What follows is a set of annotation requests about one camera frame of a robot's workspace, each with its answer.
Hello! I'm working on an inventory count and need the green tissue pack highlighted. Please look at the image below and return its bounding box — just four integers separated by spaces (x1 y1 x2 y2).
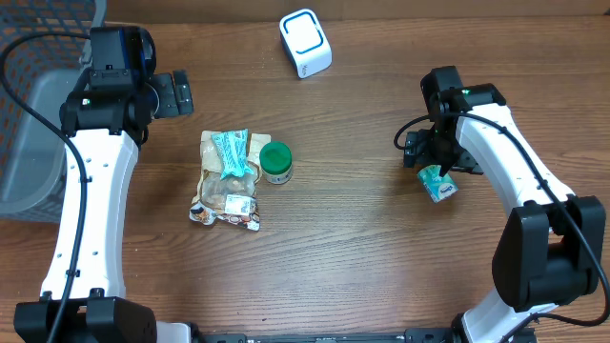
417 165 458 203

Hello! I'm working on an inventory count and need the mint green snack bar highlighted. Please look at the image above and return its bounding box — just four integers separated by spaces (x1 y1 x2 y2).
212 129 254 179

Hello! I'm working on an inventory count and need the green lid white jar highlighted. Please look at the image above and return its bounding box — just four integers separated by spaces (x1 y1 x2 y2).
259 141 293 185

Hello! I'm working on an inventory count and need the brown snack pouch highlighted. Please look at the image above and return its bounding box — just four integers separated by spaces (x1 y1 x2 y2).
189 131 272 232

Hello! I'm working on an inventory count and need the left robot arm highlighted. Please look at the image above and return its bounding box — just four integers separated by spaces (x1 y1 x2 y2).
13 26 197 342

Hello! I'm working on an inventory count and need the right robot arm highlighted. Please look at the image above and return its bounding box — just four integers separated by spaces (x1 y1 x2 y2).
394 66 609 343

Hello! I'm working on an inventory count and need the white barcode scanner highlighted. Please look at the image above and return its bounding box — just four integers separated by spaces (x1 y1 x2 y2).
278 9 333 79

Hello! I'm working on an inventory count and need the grey plastic mesh basket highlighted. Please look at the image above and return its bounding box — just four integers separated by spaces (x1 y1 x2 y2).
1 0 107 222

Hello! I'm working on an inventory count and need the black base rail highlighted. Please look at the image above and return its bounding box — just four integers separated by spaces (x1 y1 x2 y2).
190 327 538 343

